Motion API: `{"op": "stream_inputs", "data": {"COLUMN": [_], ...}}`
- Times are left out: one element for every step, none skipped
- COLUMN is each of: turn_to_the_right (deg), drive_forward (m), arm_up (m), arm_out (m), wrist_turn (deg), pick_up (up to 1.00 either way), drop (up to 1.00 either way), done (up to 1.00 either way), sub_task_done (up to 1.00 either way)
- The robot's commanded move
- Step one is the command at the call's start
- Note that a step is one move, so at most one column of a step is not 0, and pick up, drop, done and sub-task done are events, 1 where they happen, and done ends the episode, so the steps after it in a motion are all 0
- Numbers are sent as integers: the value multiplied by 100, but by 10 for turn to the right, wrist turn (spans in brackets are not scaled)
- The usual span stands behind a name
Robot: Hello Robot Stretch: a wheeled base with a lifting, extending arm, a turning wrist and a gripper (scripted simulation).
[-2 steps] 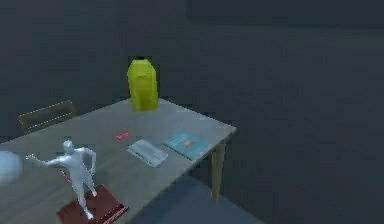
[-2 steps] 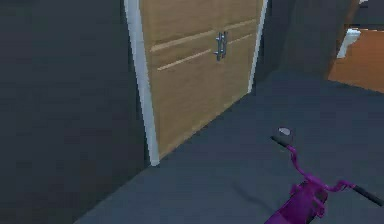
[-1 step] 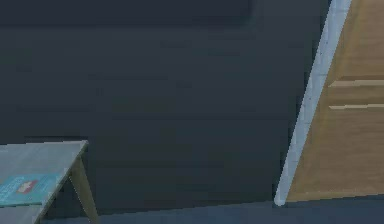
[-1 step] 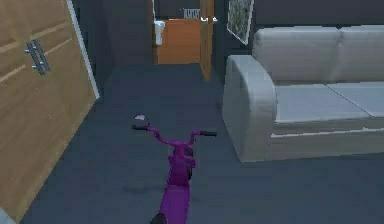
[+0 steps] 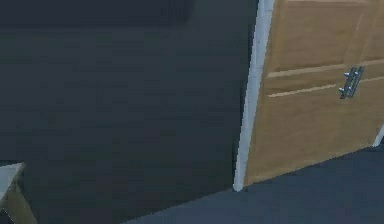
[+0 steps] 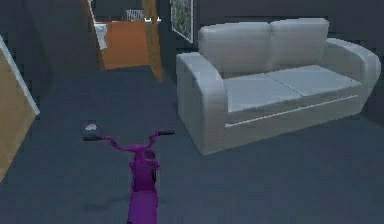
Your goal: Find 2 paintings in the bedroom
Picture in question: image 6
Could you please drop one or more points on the grey two-seat sofa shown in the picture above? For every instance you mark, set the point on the grey two-seat sofa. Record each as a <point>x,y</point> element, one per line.
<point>260,90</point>

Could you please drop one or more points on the brown wooden room door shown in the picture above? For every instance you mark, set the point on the brown wooden room door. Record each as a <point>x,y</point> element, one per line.
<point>154,43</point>

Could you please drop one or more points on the small grey round object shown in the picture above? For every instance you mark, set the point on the small grey round object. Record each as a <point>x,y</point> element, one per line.
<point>90,127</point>

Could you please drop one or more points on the white slatted furniture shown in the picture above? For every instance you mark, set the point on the white slatted furniture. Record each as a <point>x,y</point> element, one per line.
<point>134,14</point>

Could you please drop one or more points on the tan wooden room door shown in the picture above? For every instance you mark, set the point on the tan wooden room door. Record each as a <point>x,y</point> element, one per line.
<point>11,120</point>

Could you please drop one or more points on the framed wall painting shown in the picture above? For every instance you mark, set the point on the framed wall painting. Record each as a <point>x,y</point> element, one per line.
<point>182,18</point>

